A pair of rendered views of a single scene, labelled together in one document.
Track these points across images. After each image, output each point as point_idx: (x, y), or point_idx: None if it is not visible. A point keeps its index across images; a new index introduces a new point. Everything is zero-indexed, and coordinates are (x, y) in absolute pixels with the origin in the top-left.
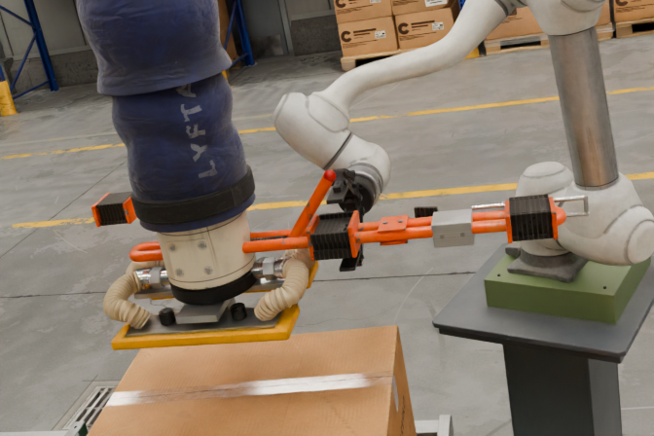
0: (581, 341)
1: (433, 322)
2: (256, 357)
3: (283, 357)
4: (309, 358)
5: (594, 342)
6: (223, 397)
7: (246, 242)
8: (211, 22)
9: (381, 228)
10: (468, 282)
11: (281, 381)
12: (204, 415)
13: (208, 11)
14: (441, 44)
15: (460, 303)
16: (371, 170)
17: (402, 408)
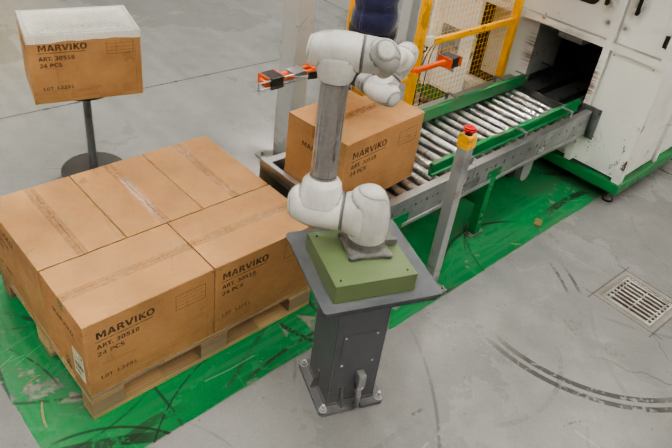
0: (310, 232)
1: (390, 219)
2: (375, 120)
3: (366, 123)
4: (356, 125)
5: (304, 234)
6: (360, 107)
7: None
8: None
9: None
10: (412, 250)
11: (351, 116)
12: (355, 102)
13: None
14: None
15: (395, 235)
16: (362, 77)
17: None
